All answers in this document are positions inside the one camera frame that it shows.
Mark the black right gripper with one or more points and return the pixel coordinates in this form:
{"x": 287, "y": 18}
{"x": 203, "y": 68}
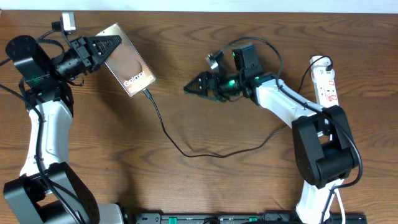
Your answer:
{"x": 206, "y": 78}

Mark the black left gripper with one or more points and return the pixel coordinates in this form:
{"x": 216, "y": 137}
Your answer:
{"x": 87, "y": 44}

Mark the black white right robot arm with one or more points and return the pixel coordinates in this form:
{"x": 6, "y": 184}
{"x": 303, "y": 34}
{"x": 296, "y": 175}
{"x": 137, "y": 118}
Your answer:
{"x": 325, "y": 153}

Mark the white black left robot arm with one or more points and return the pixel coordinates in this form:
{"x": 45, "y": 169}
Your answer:
{"x": 48, "y": 190}

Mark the white power strip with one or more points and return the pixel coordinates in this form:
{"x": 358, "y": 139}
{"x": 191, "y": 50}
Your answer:
{"x": 323, "y": 78}

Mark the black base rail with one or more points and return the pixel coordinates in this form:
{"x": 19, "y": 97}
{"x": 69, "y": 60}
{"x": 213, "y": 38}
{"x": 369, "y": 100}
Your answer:
{"x": 269, "y": 217}

